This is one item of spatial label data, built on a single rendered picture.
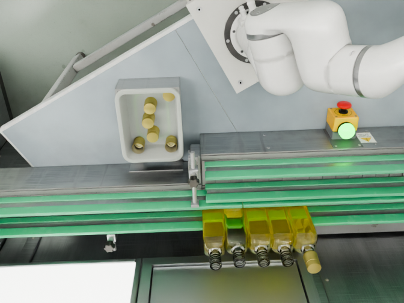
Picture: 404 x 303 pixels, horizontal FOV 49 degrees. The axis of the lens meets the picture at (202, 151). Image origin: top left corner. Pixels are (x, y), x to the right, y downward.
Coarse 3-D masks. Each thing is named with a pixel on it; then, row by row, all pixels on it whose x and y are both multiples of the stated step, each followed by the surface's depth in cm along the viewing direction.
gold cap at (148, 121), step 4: (144, 116) 123; (148, 116) 123; (152, 116) 124; (144, 120) 122; (148, 120) 122; (152, 120) 122; (144, 124) 123; (148, 124) 123; (152, 124) 123; (148, 128) 123
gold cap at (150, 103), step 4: (148, 100) 121; (152, 100) 121; (156, 100) 124; (144, 104) 121; (148, 104) 120; (152, 104) 120; (156, 104) 123; (144, 108) 120; (148, 108) 120; (152, 108) 120; (148, 112) 121; (152, 112) 121
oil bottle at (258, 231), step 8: (248, 208) 120; (256, 208) 120; (264, 208) 120; (248, 216) 117; (256, 216) 117; (264, 216) 117; (248, 224) 114; (256, 224) 114; (264, 224) 114; (248, 232) 112; (256, 232) 111; (264, 232) 111; (248, 240) 113; (256, 240) 110; (264, 240) 109
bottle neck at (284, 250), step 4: (280, 248) 109; (284, 248) 108; (288, 248) 108; (280, 252) 108; (284, 252) 107; (288, 252) 107; (280, 256) 108; (284, 256) 106; (288, 256) 106; (292, 256) 107; (284, 260) 106; (288, 260) 108; (292, 260) 106; (284, 264) 106; (288, 264) 107; (292, 264) 106
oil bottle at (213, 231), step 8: (208, 216) 118; (216, 216) 118; (208, 224) 115; (216, 224) 115; (208, 232) 112; (216, 232) 112; (224, 232) 113; (208, 240) 110; (216, 240) 110; (224, 240) 111; (208, 248) 110; (224, 248) 111; (208, 256) 112
